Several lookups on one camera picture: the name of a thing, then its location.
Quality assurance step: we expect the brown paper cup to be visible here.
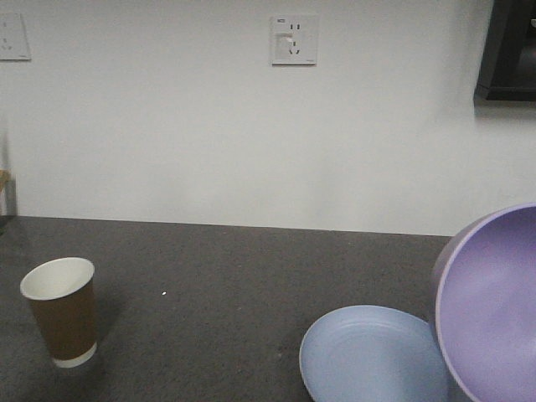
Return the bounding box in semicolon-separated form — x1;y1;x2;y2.
20;257;97;369

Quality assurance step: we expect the purple plastic bowl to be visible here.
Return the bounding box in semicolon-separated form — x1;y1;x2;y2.
429;203;535;401

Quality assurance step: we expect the light blue plastic plate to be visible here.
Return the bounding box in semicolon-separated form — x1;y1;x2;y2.
299;306;449;401

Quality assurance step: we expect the white wall power socket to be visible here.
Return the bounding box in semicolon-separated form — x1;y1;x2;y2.
270;14;320;66

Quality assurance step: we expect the white wall socket far left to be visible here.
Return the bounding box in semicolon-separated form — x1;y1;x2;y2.
0;13;32;62

